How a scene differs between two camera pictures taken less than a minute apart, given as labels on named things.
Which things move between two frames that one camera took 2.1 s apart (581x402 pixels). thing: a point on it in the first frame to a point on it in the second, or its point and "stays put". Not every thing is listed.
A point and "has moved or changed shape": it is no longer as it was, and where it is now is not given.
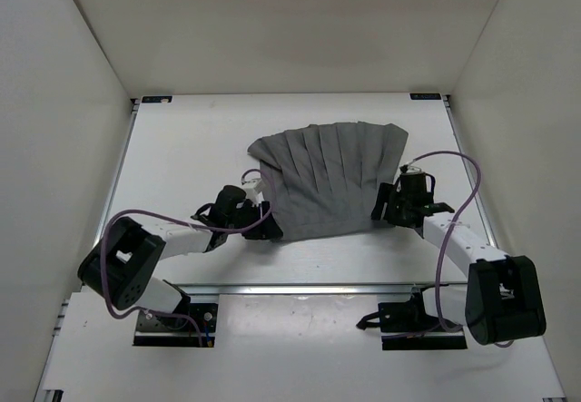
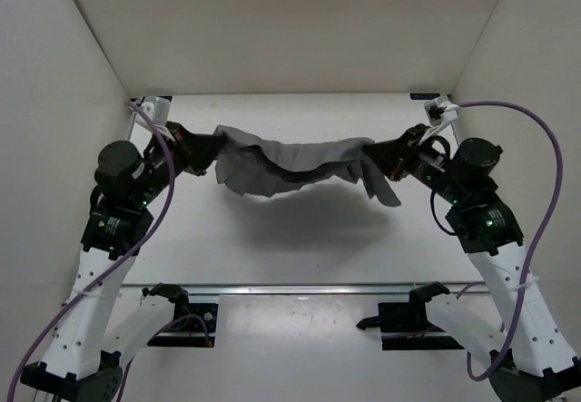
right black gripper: (386, 196) to (390, 156)
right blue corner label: (425, 96) stays put
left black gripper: (267, 230) to (203, 145)
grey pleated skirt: (324, 178) has moved or changed shape
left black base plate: (162, 331) stays put
